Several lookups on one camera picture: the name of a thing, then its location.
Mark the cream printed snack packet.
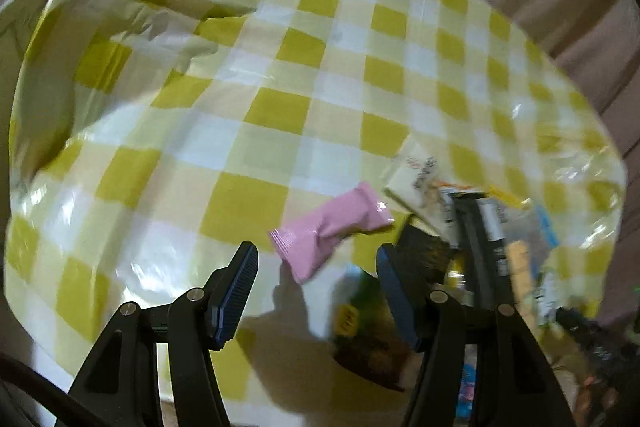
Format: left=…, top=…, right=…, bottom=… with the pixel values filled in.
left=382, top=138, right=451, bottom=233

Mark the yellow white checked tablecloth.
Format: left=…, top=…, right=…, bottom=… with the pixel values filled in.
left=5, top=0, right=628, bottom=408

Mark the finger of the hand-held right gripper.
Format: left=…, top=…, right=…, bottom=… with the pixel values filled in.
left=440, top=188, right=509, bottom=309

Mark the dark green snack packet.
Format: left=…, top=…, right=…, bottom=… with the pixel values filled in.
left=330, top=272, right=426, bottom=393

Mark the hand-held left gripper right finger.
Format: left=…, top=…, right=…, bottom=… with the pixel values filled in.
left=375, top=243, right=576, bottom=427

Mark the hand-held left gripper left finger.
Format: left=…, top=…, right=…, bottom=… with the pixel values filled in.
left=67, top=241, right=259, bottom=427

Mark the small black snack packet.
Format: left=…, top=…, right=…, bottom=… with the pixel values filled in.
left=395, top=224, right=453, bottom=288

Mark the pink snack packet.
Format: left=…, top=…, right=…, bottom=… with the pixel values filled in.
left=269, top=183, right=396, bottom=285

